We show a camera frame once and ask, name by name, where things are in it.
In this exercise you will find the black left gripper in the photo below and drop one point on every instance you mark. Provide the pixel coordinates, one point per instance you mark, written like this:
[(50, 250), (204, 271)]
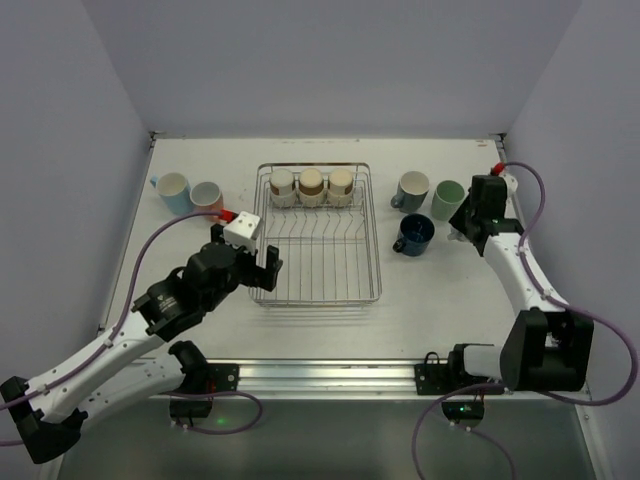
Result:
[(248, 267)]

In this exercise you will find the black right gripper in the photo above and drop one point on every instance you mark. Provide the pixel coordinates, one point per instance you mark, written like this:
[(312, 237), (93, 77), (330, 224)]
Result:
[(463, 217)]

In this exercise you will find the light green cup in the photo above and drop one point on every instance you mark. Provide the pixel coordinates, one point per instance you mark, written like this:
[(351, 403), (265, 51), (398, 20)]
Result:
[(448, 197)]

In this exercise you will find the dark blue patterned mug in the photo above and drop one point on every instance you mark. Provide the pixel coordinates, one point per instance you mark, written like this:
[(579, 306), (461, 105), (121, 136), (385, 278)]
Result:
[(414, 235)]

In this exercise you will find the grey teal mug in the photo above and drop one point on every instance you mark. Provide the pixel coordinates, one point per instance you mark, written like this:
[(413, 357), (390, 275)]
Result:
[(412, 189)]

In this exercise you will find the salmon pink mug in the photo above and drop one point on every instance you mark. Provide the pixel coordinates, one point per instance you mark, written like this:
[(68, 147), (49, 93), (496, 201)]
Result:
[(207, 197)]

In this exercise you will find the cream brown cup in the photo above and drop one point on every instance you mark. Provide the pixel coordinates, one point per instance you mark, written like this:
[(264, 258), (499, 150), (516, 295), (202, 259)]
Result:
[(340, 187)]

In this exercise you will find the light blue mug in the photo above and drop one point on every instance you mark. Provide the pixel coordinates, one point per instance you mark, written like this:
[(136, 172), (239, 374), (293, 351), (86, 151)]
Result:
[(174, 190)]

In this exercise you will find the white grey mug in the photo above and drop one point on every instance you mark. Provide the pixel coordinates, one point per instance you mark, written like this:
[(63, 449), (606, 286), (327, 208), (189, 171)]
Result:
[(456, 235)]

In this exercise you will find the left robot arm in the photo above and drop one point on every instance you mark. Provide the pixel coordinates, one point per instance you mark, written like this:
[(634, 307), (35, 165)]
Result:
[(141, 355)]

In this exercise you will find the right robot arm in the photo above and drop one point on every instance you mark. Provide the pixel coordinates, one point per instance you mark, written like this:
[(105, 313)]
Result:
[(548, 347)]

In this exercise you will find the white brown cup left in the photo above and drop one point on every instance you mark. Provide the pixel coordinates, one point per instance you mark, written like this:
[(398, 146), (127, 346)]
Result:
[(282, 188)]

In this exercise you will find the tan brown cup middle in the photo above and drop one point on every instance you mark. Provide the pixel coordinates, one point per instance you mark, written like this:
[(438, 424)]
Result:
[(311, 188)]

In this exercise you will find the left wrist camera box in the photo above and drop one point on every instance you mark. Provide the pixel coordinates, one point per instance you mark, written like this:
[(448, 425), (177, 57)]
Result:
[(243, 231)]

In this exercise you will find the silver wire dish rack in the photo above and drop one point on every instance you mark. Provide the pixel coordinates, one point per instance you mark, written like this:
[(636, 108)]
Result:
[(330, 253)]

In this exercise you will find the aluminium mounting rail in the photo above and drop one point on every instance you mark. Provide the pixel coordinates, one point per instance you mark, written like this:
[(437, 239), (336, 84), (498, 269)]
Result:
[(322, 379)]

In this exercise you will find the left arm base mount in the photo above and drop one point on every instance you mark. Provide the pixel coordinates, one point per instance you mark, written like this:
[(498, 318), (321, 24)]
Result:
[(218, 377)]

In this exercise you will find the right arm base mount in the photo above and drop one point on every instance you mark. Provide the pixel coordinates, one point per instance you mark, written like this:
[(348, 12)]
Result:
[(436, 376)]

